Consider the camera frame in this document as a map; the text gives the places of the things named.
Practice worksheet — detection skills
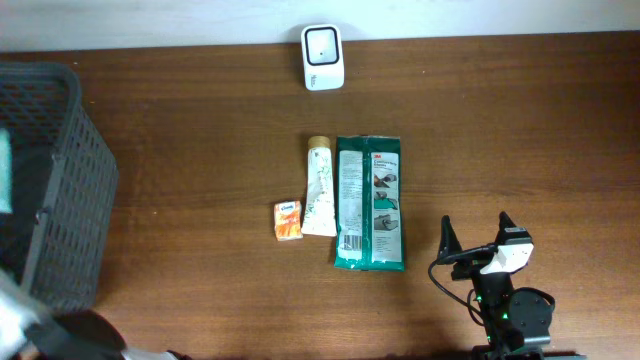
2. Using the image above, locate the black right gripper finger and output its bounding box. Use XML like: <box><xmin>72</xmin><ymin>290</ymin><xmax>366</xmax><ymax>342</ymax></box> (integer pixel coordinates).
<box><xmin>437</xmin><ymin>215</ymin><xmax>462</xmax><ymax>263</ymax></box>
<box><xmin>495</xmin><ymin>211</ymin><xmax>518</xmax><ymax>245</ymax></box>

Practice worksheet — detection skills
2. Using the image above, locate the green glove package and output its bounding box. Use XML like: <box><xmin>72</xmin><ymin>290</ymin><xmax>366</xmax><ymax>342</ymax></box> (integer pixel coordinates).
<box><xmin>334</xmin><ymin>136</ymin><xmax>405</xmax><ymax>272</ymax></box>

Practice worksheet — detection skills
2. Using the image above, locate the white tube with cork cap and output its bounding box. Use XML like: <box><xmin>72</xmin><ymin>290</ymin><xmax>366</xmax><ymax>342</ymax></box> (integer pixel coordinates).
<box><xmin>302</xmin><ymin>136</ymin><xmax>337</xmax><ymax>237</ymax></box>

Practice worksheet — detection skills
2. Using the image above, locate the orange tissue pack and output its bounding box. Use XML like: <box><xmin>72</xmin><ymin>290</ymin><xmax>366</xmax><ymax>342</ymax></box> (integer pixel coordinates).
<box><xmin>274</xmin><ymin>201</ymin><xmax>303</xmax><ymax>241</ymax></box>

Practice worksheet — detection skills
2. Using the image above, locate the mint wet wipes pack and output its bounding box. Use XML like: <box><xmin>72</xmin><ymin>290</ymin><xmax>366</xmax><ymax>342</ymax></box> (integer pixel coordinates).
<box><xmin>0</xmin><ymin>129</ymin><xmax>13</xmax><ymax>214</ymax></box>

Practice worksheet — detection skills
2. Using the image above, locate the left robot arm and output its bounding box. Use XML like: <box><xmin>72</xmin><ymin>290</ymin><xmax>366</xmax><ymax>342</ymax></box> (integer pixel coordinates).
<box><xmin>1</xmin><ymin>273</ymin><xmax>187</xmax><ymax>360</ymax></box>

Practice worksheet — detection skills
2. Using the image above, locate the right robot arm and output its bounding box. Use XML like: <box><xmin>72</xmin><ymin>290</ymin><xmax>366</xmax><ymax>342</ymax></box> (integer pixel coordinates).
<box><xmin>428</xmin><ymin>212</ymin><xmax>584</xmax><ymax>360</ymax></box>

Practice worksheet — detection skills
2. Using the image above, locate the white barcode scanner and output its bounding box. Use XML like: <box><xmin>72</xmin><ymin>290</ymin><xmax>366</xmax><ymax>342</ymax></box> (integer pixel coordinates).
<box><xmin>300</xmin><ymin>24</ymin><xmax>345</xmax><ymax>91</ymax></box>

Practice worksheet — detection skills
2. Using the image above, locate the grey plastic basket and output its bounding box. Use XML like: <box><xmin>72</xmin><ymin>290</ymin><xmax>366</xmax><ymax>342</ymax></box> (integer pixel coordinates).
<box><xmin>1</xmin><ymin>62</ymin><xmax>119</xmax><ymax>313</ymax></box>

